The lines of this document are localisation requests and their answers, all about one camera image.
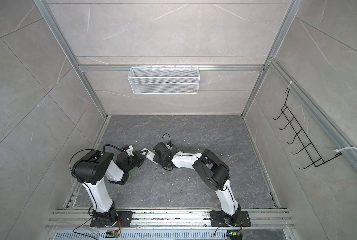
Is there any white remote control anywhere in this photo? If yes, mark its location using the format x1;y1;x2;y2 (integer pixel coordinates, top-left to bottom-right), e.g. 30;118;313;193
142;148;157;164

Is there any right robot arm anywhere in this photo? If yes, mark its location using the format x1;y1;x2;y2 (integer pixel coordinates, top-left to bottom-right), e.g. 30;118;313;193
147;142;241;224

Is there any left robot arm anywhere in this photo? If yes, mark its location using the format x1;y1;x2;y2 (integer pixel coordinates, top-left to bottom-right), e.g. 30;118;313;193
70;147;149;226

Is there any left green circuit board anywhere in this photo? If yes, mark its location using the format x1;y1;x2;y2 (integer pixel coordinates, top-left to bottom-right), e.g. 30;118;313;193
105;230;121;239

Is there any green circuit board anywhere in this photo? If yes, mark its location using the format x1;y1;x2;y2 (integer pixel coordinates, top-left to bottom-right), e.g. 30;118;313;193
226;231;243;240
105;230;121;239

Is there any right green circuit board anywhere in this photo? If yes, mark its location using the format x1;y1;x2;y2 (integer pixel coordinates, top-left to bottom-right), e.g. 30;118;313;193
226;231;243;240

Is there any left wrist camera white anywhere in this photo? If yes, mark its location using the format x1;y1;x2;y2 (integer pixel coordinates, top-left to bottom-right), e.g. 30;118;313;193
124;146;134;156

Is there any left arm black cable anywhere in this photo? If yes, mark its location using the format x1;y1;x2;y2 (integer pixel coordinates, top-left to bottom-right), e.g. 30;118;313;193
103;143;125;154

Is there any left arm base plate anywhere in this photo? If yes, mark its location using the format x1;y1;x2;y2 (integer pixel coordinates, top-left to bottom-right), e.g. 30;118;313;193
90;211;133;228

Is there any white wire mesh basket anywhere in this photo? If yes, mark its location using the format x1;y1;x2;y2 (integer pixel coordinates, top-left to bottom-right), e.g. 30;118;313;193
128;67;200;95

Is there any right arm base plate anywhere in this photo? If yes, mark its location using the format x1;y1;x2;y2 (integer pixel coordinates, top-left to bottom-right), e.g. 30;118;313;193
208;210;251;228

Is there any aluminium mounting rail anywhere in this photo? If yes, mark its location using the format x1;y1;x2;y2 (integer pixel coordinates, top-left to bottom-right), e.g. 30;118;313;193
45;209;295;230

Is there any black wire hook rack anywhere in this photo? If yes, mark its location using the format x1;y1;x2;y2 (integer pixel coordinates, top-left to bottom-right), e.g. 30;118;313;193
272;89;342;170

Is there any white cable tie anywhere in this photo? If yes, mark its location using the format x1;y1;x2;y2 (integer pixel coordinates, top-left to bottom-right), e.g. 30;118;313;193
333;147;357;153

